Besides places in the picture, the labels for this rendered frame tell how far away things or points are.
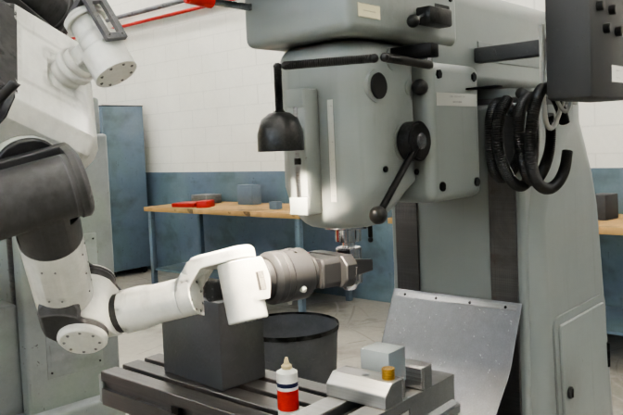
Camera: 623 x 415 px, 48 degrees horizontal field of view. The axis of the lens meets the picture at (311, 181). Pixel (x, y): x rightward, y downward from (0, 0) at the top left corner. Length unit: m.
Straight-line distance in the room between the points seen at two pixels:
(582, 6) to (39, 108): 0.87
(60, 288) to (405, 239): 0.84
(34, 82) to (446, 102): 0.71
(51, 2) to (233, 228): 6.57
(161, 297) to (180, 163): 7.25
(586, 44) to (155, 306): 0.83
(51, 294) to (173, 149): 7.39
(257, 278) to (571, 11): 0.69
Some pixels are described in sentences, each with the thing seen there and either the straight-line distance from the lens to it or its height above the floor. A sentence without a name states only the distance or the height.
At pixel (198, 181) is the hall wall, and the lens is 8.14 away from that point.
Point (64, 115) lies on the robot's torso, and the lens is 1.10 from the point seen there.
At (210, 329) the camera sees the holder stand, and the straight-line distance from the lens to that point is 1.53.
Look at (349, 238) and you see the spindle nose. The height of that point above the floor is 1.29.
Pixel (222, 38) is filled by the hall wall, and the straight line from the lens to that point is 7.84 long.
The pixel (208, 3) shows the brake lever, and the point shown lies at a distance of 1.20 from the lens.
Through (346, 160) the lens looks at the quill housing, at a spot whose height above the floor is 1.43.
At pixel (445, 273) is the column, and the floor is 1.16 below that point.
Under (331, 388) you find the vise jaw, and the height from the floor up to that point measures 1.04.
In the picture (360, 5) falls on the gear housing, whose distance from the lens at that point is 1.14.
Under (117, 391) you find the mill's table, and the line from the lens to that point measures 1.75.
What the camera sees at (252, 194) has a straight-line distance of 7.04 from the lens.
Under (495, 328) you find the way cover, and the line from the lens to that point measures 1.55.
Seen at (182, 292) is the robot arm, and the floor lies 1.23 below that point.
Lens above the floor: 1.46
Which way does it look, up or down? 3 degrees down
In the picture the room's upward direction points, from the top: 2 degrees counter-clockwise
